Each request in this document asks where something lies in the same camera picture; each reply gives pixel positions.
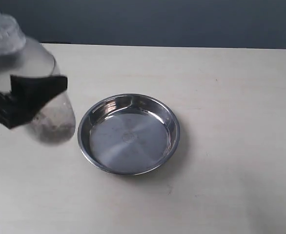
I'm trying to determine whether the clear plastic shaker bottle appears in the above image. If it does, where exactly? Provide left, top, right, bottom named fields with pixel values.
left=0, top=14, right=76, bottom=145

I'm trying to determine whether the round stainless steel plate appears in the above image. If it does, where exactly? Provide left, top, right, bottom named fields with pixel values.
left=77, top=94, right=181, bottom=176

